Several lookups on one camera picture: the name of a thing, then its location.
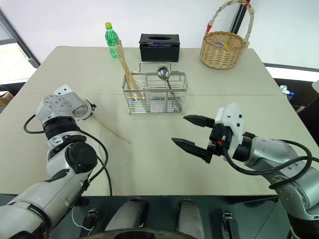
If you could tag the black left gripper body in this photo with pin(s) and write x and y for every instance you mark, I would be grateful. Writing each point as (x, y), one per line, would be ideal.
(93, 107)

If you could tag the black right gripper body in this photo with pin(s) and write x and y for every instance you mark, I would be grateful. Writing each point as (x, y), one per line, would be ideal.
(216, 143)

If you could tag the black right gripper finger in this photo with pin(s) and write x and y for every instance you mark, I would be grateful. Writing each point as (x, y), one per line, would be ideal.
(199, 120)
(193, 149)

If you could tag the wooden chopstick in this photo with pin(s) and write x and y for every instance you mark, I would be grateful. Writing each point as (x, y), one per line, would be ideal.
(112, 130)
(131, 83)
(125, 66)
(129, 77)

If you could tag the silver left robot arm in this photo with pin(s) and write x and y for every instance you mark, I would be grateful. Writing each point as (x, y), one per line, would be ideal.
(57, 189)

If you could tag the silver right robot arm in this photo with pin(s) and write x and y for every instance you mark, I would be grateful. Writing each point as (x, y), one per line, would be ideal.
(271, 153)

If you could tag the metal spoon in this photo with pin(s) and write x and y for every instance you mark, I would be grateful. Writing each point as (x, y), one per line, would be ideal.
(163, 72)

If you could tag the grey rounded robot leg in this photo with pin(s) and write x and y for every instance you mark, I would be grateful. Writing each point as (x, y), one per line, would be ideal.
(129, 216)
(190, 216)

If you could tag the green plastic bottle yellow cap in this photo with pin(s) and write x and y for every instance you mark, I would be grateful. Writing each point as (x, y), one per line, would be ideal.
(112, 41)

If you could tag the purple yellow item in wicker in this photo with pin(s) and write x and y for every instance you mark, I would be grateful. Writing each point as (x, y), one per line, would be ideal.
(221, 44)

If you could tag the black tissue box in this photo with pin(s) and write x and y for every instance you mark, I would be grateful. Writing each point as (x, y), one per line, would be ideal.
(159, 51)

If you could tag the small blue white bottle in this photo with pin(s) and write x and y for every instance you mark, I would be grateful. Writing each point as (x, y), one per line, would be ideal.
(286, 90)

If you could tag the brown cardboard box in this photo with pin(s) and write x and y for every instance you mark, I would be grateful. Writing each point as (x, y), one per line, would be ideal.
(5, 98)

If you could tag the dark rounded robot waist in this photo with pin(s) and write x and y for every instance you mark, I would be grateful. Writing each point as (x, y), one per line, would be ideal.
(139, 235)

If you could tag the black tripod pole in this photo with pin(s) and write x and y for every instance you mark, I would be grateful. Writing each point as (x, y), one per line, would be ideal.
(238, 17)

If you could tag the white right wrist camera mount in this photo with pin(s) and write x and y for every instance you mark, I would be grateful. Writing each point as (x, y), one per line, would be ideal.
(231, 119)

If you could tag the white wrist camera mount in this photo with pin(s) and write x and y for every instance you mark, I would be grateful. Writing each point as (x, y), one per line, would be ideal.
(231, 119)
(63, 89)

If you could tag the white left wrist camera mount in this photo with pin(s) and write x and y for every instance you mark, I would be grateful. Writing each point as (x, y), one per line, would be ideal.
(63, 89)

